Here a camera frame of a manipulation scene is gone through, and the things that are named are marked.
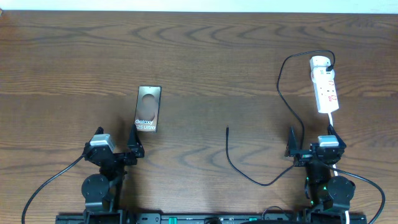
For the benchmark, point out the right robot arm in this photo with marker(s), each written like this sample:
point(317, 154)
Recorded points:
point(330, 195)

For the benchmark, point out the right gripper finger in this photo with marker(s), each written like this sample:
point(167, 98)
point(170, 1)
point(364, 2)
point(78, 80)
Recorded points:
point(292, 145)
point(331, 131)

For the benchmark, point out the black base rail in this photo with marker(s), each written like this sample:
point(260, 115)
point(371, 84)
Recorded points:
point(156, 218)

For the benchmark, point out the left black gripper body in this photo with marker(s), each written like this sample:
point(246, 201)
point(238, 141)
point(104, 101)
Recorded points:
point(125, 161)

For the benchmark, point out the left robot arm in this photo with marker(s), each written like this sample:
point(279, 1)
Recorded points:
point(102, 191)

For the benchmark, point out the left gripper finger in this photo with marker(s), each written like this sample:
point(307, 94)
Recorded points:
point(134, 143)
point(99, 130)

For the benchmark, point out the white USB charger adapter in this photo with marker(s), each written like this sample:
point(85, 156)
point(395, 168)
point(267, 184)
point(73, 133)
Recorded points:
point(319, 61)

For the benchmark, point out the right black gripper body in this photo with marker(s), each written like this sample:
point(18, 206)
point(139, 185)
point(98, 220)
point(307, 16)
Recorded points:
point(305, 157)

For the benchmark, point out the white power strip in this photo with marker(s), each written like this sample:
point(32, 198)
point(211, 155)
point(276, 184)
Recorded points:
point(325, 90)

